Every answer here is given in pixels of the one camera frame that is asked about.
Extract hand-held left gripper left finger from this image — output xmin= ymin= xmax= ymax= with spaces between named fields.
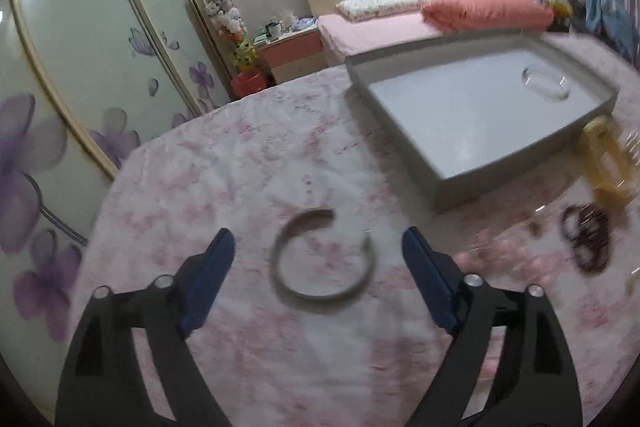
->
xmin=54 ymin=228 xmax=236 ymax=427

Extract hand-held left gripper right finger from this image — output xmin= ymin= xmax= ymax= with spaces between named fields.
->
xmin=401 ymin=227 xmax=585 ymax=427

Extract silver bangle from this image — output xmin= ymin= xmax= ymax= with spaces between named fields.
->
xmin=269 ymin=207 xmax=377 ymax=303

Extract white shallow tray box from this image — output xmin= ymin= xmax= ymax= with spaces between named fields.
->
xmin=346 ymin=29 xmax=620 ymax=214

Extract dark red bead bracelet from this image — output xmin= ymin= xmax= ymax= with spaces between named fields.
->
xmin=560 ymin=203 xmax=615 ymax=275

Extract yellow wristwatch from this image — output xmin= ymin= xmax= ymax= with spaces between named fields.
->
xmin=577 ymin=116 xmax=637 ymax=206

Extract pink floral tablecloth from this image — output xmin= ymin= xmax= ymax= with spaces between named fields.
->
xmin=65 ymin=29 xmax=640 ymax=427

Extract red waste bin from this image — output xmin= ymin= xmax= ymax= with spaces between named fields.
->
xmin=230 ymin=69 xmax=268 ymax=98

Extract clear glass bangle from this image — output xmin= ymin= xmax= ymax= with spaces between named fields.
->
xmin=521 ymin=64 xmax=572 ymax=104

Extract pink and beige nightstand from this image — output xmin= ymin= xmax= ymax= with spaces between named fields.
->
xmin=257 ymin=29 xmax=326 ymax=85

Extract pink bed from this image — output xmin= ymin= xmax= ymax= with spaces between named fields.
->
xmin=318 ymin=14 xmax=546 ymax=68

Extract stack of plush toys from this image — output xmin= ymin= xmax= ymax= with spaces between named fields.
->
xmin=202 ymin=0 xmax=258 ymax=72

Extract folded pink quilt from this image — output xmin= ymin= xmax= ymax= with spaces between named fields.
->
xmin=421 ymin=0 xmax=556 ymax=32

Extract white floral pillow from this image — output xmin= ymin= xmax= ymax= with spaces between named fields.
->
xmin=335 ymin=0 xmax=426 ymax=22

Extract flower-printed sliding-door wardrobe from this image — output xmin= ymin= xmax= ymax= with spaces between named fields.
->
xmin=0 ymin=0 xmax=231 ymax=413

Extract blue clothes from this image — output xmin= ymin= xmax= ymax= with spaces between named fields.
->
xmin=580 ymin=0 xmax=636 ymax=58

